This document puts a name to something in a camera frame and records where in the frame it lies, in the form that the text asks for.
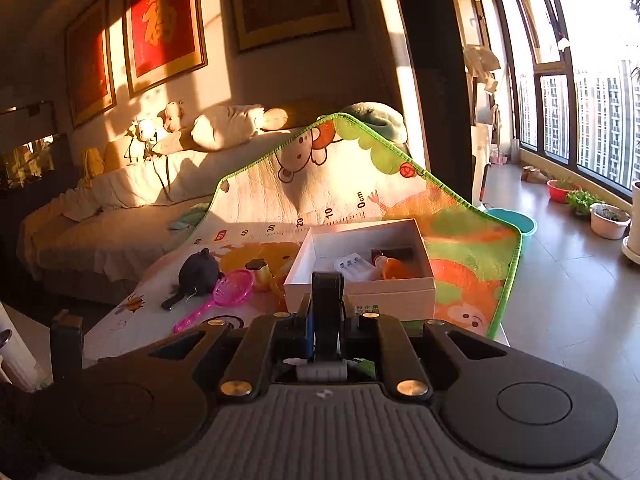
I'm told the left red framed picture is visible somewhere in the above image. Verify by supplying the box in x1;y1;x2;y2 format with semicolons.
64;0;116;128

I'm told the orange plastic toy cup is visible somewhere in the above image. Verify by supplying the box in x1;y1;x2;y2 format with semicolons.
382;258;416;281

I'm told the cartoon bear play mat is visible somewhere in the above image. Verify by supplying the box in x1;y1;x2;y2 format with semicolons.
84;113;522;363

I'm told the black plush toy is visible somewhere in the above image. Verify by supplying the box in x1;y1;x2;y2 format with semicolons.
162;248;224;311

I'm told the red calligraphy framed picture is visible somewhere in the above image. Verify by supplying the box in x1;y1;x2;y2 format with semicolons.
122;0;207;96

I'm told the white plush toy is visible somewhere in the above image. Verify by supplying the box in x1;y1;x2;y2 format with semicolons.
125;101;183;164

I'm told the pink plastic toy strainer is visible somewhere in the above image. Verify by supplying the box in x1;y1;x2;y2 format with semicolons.
172;269;254;334

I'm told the pink cardboard storage box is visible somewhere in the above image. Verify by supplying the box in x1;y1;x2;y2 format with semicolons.
284;219;436;321

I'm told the dark framed picture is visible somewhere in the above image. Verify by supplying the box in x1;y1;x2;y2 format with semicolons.
232;0;352;51

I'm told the black binder clip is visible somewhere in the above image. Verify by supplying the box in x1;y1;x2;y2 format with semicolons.
296;272;348;384

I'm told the beige sofa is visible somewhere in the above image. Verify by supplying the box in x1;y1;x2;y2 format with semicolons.
16;130;292;304

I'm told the white bolster pillow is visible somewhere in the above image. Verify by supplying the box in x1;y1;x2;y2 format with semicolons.
191;105;288;152

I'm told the red bowl planter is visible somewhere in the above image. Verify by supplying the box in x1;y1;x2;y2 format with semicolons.
547;179;582;204

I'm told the white bowl planter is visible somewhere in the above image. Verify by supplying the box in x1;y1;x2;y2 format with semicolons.
590;203;631;240

